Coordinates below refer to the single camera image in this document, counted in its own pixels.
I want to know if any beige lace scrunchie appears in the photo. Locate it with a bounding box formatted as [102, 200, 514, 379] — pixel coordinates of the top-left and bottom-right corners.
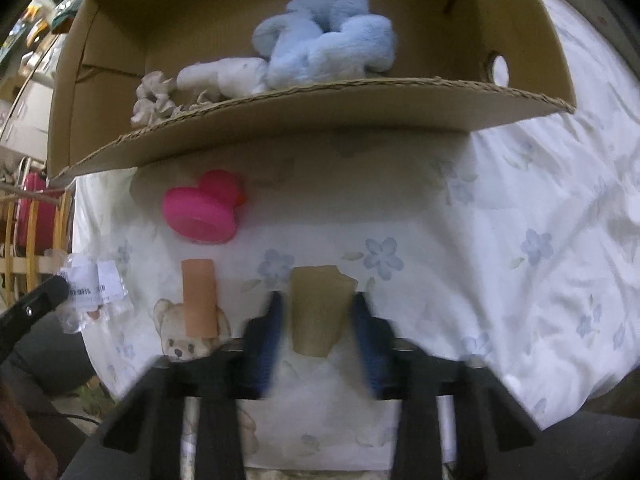
[130, 70, 222, 128]

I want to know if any white cabinet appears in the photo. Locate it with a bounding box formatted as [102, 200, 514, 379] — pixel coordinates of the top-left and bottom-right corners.
[1, 80, 53, 162]

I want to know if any orange adhesive bandage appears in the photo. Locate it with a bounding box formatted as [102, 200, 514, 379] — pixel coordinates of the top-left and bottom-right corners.
[181, 259, 219, 339]

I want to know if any brown cardboard box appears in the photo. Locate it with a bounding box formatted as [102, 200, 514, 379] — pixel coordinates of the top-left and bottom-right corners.
[47, 0, 576, 182]

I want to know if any white floral bed sheet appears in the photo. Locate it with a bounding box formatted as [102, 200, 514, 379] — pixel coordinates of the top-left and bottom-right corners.
[71, 0, 640, 470]

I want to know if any wooden chair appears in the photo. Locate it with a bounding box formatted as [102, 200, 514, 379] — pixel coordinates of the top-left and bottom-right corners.
[1, 157, 75, 311]

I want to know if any pink rubber duck toy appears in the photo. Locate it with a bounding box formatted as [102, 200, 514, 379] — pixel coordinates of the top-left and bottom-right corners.
[162, 169, 246, 244]

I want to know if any white fluffy sock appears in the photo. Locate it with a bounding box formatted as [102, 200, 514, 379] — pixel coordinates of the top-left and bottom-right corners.
[176, 58, 269, 99]

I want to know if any light blue fluffy scrunchie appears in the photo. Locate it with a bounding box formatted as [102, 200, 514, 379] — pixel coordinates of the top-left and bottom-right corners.
[252, 0, 397, 90]

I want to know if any clear plastic label packet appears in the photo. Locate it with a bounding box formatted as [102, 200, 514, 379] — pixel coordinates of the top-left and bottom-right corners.
[55, 254, 132, 335]

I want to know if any person's left hand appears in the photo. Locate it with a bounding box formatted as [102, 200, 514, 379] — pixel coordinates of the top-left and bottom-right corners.
[1, 385, 58, 480]

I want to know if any pink suitcase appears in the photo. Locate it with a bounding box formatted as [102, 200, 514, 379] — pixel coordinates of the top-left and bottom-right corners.
[16, 171, 64, 256]

